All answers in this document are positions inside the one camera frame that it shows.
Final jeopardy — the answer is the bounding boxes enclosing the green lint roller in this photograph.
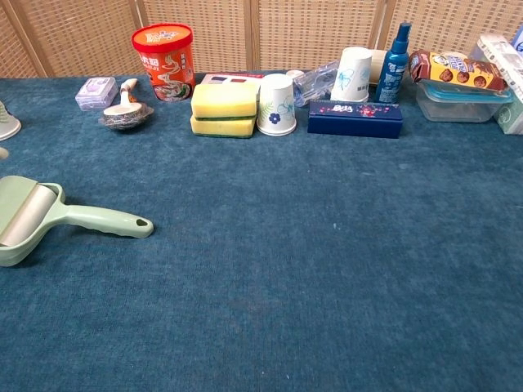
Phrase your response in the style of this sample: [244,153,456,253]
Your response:
[0,175,154,268]

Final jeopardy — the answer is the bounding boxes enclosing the blue tablecloth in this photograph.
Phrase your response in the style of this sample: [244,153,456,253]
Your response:
[0,73,523,392]

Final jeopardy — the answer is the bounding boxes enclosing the paper cup blue flower print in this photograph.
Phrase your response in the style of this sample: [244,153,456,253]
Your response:
[257,73,297,137]

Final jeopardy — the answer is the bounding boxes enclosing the dark blue rectangular box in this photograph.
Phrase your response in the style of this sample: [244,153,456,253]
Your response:
[306,100,404,140]

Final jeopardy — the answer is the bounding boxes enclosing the white box with red stripe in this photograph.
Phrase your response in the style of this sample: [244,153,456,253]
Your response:
[199,72,262,101]

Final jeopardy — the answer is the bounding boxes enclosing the clear crumpled plastic bag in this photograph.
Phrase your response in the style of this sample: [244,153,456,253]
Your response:
[292,60,340,108]

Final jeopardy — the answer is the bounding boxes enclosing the paper cup butterfly print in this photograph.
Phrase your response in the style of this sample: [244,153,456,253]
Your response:
[329,47,373,103]

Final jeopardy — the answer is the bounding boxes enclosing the red instant noodle cup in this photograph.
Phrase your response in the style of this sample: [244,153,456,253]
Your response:
[131,23,196,103]

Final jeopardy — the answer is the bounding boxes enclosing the rattan folding screen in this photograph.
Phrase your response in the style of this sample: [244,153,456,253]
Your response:
[0,0,523,78]

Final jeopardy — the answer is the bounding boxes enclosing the cream plastic container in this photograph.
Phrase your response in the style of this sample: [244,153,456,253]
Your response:
[369,48,389,87]

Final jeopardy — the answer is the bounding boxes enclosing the blue spray bottle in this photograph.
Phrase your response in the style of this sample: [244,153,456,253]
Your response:
[373,22,413,105]

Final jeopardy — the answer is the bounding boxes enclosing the purple soap box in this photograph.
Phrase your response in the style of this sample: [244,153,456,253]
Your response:
[74,76,118,112]

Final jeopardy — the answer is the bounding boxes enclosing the clear container with blue lid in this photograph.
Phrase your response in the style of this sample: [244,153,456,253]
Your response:
[415,79,515,123]

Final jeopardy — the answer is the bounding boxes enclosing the brown cookie package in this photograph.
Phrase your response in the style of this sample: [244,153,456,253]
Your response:
[409,48,510,92]

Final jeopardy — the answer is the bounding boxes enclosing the green white carton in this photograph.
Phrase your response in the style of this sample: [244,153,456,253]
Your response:
[493,100,523,136]

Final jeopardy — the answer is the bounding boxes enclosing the white patterned cup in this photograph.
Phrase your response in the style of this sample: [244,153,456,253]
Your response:
[0,100,22,142]

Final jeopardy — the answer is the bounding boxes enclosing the white tissue pack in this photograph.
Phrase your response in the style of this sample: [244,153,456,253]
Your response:
[469,33,523,103]

